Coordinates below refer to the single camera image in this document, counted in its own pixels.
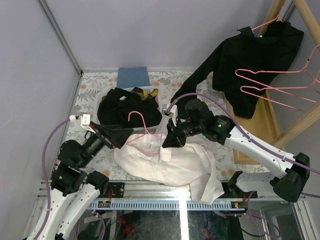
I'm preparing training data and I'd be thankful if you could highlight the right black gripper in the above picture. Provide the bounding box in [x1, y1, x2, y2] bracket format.
[162, 116, 204, 148]

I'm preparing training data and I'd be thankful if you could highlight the pink hanger of white shirt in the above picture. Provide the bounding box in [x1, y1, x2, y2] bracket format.
[126, 110, 160, 146]

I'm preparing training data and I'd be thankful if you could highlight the white shirt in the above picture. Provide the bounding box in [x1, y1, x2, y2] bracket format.
[114, 117, 224, 204]

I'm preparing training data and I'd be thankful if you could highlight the yellow plaid shirt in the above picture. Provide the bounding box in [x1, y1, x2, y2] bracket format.
[131, 87, 159, 101]

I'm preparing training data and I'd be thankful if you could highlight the pink hanger front black shirt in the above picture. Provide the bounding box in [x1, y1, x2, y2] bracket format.
[234, 44, 320, 94]

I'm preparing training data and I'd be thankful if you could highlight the pink wire hanger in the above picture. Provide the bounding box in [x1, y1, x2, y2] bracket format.
[240, 85, 316, 112]

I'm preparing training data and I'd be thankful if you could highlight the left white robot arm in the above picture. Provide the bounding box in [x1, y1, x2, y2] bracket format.
[28, 121, 134, 240]

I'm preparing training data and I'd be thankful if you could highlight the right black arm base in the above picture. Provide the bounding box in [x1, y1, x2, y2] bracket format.
[220, 171, 247, 199]

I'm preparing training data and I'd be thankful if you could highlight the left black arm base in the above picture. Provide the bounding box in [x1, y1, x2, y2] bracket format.
[98, 182, 125, 199]

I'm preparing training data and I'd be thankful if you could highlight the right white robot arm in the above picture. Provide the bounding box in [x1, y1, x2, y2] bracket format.
[162, 98, 310, 203]

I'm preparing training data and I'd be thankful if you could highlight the white plastic basket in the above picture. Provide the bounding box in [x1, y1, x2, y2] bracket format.
[91, 86, 163, 132]

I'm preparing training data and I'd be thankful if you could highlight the folded blue cloth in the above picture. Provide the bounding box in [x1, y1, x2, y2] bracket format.
[116, 67, 150, 89]

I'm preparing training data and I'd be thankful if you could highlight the wooden clothes rack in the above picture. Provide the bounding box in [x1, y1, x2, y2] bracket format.
[231, 0, 320, 166]

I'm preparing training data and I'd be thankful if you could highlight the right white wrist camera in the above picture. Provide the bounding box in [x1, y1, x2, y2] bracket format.
[161, 100, 178, 127]

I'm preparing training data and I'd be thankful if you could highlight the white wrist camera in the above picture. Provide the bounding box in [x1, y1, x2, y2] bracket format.
[161, 100, 178, 127]
[68, 113, 96, 134]

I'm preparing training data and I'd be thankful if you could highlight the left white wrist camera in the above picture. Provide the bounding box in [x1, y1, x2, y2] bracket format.
[68, 113, 96, 134]

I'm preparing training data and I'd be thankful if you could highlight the aluminium mounting rail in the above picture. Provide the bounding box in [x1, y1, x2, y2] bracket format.
[37, 179, 306, 200]

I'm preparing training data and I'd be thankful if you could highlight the grey slotted cable duct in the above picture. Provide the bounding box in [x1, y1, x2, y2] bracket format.
[87, 200, 245, 211]

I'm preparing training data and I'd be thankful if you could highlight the aluminium corner frame post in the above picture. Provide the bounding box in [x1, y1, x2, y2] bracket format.
[36, 0, 83, 75]

